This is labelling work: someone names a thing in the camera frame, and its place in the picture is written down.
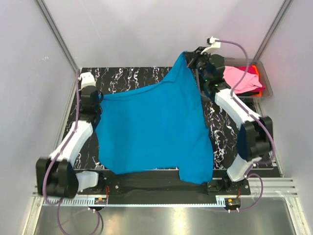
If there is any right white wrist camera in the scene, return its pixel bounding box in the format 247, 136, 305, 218
201, 37, 221, 54

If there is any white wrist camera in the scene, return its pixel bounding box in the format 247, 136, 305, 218
201, 37, 221, 54
79, 72, 96, 89

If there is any black marbled table mat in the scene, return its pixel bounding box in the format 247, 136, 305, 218
74, 67, 239, 170

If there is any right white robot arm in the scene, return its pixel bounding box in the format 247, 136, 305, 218
184, 47, 275, 194

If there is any blue t shirt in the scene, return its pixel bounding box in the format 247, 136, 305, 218
96, 54, 214, 184

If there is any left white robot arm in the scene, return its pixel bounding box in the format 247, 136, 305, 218
36, 85, 106, 199

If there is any pink t shirt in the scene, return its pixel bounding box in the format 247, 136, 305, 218
222, 66, 267, 95

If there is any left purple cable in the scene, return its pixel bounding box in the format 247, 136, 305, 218
41, 70, 103, 234

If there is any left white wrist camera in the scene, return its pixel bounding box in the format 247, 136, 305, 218
79, 72, 96, 89

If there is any magenta t shirt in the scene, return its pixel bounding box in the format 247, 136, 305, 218
238, 65, 256, 74

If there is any clear plastic bin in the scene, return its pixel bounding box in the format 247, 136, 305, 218
225, 57, 273, 102

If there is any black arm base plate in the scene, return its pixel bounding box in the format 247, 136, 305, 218
77, 168, 250, 196

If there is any orange t shirt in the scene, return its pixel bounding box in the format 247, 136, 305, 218
245, 65, 265, 97

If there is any black t shirt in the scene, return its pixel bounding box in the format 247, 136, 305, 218
236, 91, 260, 96

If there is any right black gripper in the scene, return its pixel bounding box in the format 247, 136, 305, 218
183, 47, 212, 83

